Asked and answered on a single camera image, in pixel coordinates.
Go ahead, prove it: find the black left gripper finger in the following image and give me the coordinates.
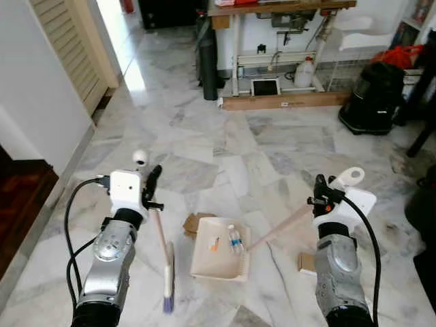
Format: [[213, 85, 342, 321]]
[[145, 165, 163, 200]]

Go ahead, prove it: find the beige long handled dustpan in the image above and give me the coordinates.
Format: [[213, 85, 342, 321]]
[[189, 167, 366, 282]]

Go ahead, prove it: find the brown cardboard box piece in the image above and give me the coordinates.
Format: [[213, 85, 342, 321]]
[[183, 213, 216, 238]]

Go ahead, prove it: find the flat brown cardboard piece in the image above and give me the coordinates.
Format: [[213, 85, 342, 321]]
[[298, 252, 319, 275]]

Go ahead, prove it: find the long wooden plank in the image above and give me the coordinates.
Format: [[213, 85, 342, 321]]
[[219, 91, 352, 112]]

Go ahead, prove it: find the small clear plastic bottle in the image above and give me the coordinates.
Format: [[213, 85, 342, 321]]
[[228, 224, 245, 255]]

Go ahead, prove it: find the black vacuum cleaner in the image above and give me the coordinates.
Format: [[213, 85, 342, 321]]
[[339, 61, 407, 136]]

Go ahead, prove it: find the white framed tablet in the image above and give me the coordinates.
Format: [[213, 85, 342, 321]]
[[250, 77, 282, 98]]

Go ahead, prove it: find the white plastic jug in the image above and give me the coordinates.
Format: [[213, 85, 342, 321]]
[[294, 56, 316, 89]]

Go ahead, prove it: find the dark wooden staircase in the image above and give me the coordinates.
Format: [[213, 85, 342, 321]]
[[0, 146, 60, 277]]

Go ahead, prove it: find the dark rolled mat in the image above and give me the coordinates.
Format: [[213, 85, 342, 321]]
[[197, 15, 219, 102]]

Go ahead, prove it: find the black chair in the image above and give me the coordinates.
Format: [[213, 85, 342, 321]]
[[394, 31, 436, 159]]

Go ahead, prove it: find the red plastic bag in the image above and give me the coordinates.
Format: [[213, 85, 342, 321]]
[[371, 44, 424, 70]]

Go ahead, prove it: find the white plastic chair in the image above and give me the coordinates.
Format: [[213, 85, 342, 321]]
[[326, 14, 397, 93]]

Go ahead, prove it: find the beige louvered door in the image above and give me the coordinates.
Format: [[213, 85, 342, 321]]
[[30, 0, 121, 115]]

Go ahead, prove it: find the black cabinet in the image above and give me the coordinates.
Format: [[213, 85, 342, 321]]
[[138, 0, 208, 30]]

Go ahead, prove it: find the wooden top workbench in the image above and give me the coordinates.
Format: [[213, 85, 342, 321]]
[[206, 0, 360, 97]]

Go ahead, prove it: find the white bookshelf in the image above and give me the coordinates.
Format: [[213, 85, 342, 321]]
[[402, 0, 436, 48]]

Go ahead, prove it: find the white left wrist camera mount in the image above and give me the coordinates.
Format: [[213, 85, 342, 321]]
[[109, 170, 148, 217]]

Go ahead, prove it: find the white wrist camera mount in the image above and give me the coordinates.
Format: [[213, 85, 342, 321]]
[[109, 170, 148, 217], [313, 187, 377, 236]]

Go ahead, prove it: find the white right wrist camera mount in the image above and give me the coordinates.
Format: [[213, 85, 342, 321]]
[[313, 187, 377, 236]]

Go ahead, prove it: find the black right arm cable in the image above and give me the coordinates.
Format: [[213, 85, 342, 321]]
[[341, 196, 382, 326]]

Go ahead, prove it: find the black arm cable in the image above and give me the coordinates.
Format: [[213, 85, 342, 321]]
[[65, 176, 113, 311], [341, 196, 382, 326]]

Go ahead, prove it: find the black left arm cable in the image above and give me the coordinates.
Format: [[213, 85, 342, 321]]
[[65, 176, 113, 311]]

